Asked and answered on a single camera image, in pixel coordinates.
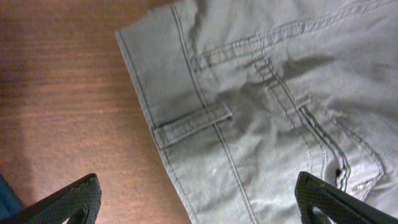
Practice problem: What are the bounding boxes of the folded navy blue garment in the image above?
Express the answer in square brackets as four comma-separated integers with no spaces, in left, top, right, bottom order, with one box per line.
[0,176,25,220]

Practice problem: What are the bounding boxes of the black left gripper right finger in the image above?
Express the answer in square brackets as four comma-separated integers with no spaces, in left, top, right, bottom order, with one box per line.
[295,172,397,224]

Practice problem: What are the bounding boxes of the grey shorts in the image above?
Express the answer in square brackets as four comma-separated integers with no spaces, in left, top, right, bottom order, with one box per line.
[116,0,397,223]

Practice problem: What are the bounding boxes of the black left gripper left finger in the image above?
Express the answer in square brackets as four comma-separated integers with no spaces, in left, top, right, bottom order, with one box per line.
[1,174,101,224]

